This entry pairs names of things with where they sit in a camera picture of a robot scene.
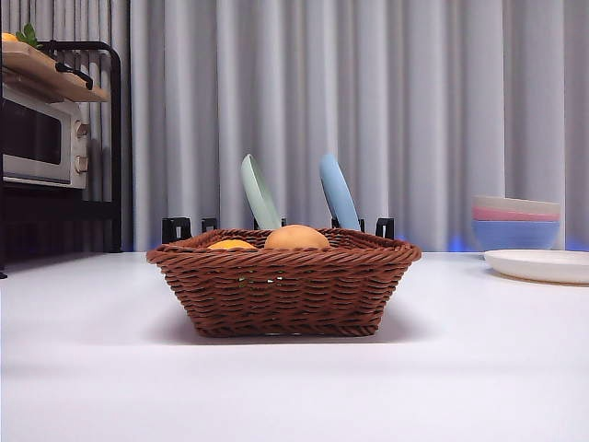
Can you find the wooden cutting board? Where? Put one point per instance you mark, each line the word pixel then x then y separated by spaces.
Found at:
pixel 48 76

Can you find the brown wicker basket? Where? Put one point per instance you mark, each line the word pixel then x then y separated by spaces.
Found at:
pixel 285 290

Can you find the cream flat plate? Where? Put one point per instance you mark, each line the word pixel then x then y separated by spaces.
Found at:
pixel 543 266

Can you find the blue bowl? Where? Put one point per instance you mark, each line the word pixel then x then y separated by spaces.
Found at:
pixel 515 236

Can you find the black dish rack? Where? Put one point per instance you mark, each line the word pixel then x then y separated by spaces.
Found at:
pixel 175 228

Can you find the black metal shelf frame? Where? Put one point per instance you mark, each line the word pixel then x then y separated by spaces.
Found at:
pixel 117 138

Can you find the light blue plate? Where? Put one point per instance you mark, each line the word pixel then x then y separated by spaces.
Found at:
pixel 338 193

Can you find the brown potato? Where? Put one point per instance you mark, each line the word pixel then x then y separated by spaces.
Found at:
pixel 296 237

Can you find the grey pleated curtain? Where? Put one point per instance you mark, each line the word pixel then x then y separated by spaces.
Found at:
pixel 391 92

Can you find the green leaf sprig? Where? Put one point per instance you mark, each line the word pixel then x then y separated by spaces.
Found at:
pixel 28 35

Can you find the orange corn cob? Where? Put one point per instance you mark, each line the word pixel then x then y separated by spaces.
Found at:
pixel 232 245

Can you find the beige bowl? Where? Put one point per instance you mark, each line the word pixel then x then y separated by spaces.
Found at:
pixel 515 202

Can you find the yellow lemon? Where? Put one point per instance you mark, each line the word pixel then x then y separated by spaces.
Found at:
pixel 8 37

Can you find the white toaster oven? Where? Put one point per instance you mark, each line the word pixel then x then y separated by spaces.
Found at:
pixel 39 138

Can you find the pale green plate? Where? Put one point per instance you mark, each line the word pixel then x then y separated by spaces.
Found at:
pixel 260 198

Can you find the pink bowl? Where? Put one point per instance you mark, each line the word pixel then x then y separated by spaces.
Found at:
pixel 515 215

